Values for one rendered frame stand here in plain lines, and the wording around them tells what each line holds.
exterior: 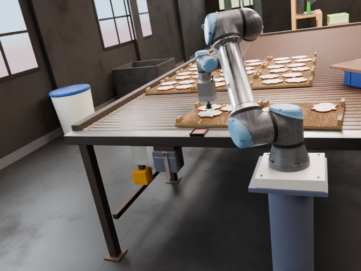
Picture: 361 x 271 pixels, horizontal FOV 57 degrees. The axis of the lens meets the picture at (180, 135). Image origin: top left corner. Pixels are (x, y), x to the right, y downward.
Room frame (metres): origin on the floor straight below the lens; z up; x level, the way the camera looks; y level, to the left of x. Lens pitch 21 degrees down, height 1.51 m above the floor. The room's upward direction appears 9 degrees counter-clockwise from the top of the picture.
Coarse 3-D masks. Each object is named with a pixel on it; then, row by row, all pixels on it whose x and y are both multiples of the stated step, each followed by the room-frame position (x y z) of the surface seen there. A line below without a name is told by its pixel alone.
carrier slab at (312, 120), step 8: (296, 104) 1.71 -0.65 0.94; (304, 104) 1.69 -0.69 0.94; (312, 104) 1.67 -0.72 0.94; (336, 104) 1.61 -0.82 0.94; (304, 112) 1.57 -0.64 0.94; (312, 112) 1.55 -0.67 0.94; (328, 112) 1.51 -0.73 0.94; (336, 112) 1.49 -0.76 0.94; (304, 120) 1.46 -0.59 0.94; (312, 120) 1.44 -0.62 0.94; (320, 120) 1.43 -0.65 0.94; (328, 120) 1.41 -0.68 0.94; (336, 120) 1.39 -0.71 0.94; (304, 128) 1.40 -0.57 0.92; (312, 128) 1.38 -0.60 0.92; (320, 128) 1.36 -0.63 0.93; (328, 128) 1.35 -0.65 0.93; (336, 128) 1.33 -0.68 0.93
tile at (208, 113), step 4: (200, 112) 1.82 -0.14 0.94; (204, 112) 1.81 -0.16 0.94; (208, 112) 1.80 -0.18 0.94; (212, 112) 1.79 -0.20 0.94; (216, 112) 1.77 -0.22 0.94; (220, 112) 1.76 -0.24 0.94; (200, 116) 1.75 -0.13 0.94; (204, 116) 1.75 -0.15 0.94; (208, 116) 1.74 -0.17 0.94; (212, 116) 1.72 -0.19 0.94
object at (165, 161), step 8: (152, 152) 1.63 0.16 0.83; (160, 152) 1.61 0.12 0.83; (168, 152) 1.59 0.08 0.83; (176, 152) 1.60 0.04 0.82; (160, 160) 1.61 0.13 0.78; (168, 160) 1.59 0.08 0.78; (176, 160) 1.58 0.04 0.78; (160, 168) 1.62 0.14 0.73; (168, 168) 1.59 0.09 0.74; (176, 168) 1.58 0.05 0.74; (168, 176) 1.59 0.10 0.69
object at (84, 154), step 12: (84, 156) 1.87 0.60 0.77; (96, 168) 1.88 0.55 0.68; (96, 180) 1.86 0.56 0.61; (96, 192) 1.86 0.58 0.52; (96, 204) 1.87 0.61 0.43; (108, 204) 1.90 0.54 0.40; (108, 216) 1.87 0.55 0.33; (108, 228) 1.86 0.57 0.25; (108, 240) 1.87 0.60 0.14; (120, 252) 1.90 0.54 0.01
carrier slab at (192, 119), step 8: (216, 104) 1.96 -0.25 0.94; (224, 104) 1.94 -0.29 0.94; (192, 112) 1.88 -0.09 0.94; (224, 112) 1.78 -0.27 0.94; (184, 120) 1.75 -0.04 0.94; (192, 120) 1.73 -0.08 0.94; (200, 120) 1.71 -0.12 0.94; (208, 120) 1.68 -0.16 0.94; (216, 120) 1.66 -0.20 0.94; (224, 120) 1.64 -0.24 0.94
